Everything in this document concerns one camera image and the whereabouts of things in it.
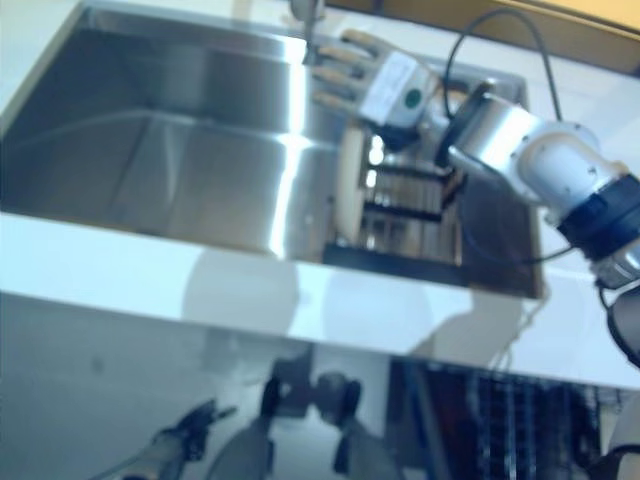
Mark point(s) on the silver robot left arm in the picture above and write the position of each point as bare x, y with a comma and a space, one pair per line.
150, 457

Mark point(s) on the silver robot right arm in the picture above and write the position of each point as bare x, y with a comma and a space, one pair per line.
500, 135

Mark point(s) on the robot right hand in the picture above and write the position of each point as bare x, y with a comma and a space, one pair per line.
395, 85

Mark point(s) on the white cabinet door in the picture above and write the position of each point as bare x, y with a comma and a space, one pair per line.
150, 360

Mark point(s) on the black sink dish rack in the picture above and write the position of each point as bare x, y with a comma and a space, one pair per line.
400, 210

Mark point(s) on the chrome pull-down faucet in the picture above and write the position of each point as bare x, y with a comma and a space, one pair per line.
307, 30

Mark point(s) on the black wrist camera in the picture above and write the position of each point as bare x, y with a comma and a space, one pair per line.
397, 134

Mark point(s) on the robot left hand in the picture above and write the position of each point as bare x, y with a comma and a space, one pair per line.
197, 427

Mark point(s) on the cream ceramic plate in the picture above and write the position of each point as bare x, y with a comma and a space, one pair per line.
350, 185

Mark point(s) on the stainless steel sink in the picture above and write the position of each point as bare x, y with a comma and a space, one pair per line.
150, 150

